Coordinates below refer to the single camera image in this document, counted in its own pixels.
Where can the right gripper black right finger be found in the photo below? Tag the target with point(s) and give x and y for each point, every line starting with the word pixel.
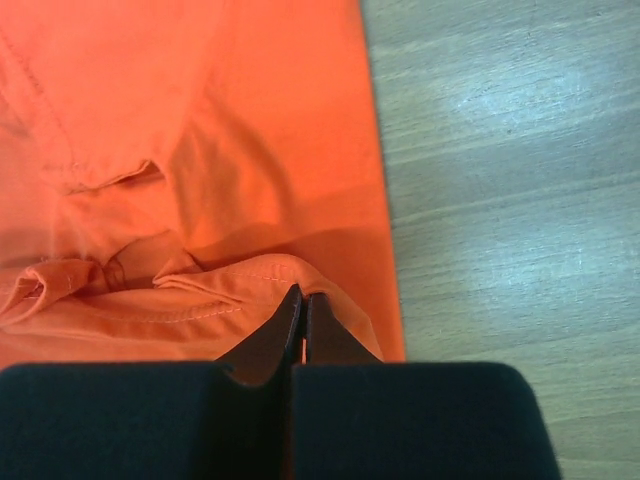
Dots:
pixel 356 417

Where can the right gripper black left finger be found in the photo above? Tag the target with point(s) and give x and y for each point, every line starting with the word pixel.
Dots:
pixel 222 419

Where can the orange t shirt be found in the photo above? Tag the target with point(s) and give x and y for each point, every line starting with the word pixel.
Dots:
pixel 170 169

